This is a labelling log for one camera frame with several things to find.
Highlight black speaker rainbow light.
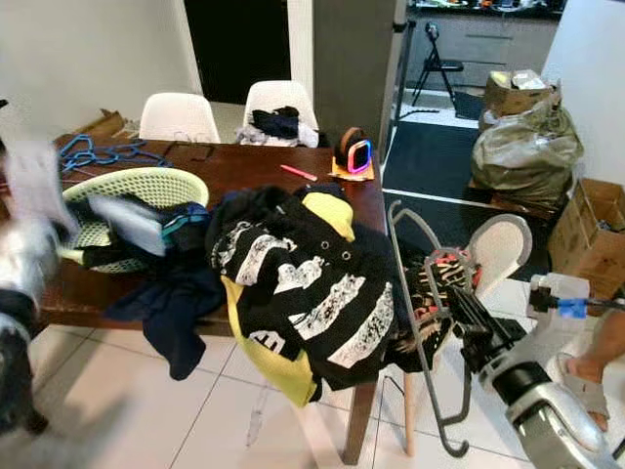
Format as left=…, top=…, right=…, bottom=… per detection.
left=337, top=125, right=375, bottom=178

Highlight dark wooden table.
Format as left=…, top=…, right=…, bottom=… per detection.
left=0, top=137, right=387, bottom=465

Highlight black floor mat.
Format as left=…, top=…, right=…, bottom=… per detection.
left=381, top=119, right=484, bottom=201

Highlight orange pad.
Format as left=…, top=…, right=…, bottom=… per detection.
left=330, top=159, right=378, bottom=183

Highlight black red patterned garment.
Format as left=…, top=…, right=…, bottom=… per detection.
left=408, top=249, right=478, bottom=328

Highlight blue tape tag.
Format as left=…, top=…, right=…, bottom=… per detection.
left=557, top=298, right=589, bottom=320

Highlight grey kitchen cabinets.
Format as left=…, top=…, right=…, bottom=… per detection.
left=405, top=0, right=563, bottom=94

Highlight black white printed jersey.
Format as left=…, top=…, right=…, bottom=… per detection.
left=205, top=186, right=436, bottom=409

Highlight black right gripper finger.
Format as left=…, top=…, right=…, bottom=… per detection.
left=457, top=281, right=501, bottom=323
left=442, top=283, right=484, bottom=333

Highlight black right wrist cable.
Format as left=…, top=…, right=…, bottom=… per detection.
left=584, top=298, right=625, bottom=316

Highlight pink marker pen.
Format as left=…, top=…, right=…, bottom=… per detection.
left=280, top=164, right=319, bottom=184

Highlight filled open cardboard box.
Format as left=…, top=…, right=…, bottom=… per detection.
left=481, top=70, right=561, bottom=120

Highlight grey plastic clothes hanger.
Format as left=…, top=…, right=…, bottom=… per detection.
left=386, top=200, right=538, bottom=458

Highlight black room door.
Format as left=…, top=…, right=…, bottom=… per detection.
left=184, top=0, right=292, bottom=107

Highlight dark navy garment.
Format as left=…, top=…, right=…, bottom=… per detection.
left=103, top=195, right=240, bottom=382

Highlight grey teal garment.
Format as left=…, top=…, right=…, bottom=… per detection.
left=86, top=193, right=213, bottom=257

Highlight large olive plastic bag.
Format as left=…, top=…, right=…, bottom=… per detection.
left=471, top=93, right=587, bottom=211

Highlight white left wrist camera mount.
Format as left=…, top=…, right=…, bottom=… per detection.
left=5, top=142, right=81, bottom=235

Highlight navy white clothes pile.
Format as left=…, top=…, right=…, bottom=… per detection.
left=244, top=106, right=323, bottom=149

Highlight empty open cardboard box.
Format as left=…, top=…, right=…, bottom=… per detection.
left=547, top=178, right=625, bottom=301

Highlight person bare leg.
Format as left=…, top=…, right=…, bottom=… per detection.
left=545, top=311, right=625, bottom=423

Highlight black folding chair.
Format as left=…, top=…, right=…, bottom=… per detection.
left=410, top=21, right=466, bottom=108

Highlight light green plastic basket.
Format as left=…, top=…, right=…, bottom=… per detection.
left=63, top=166, right=213, bottom=275

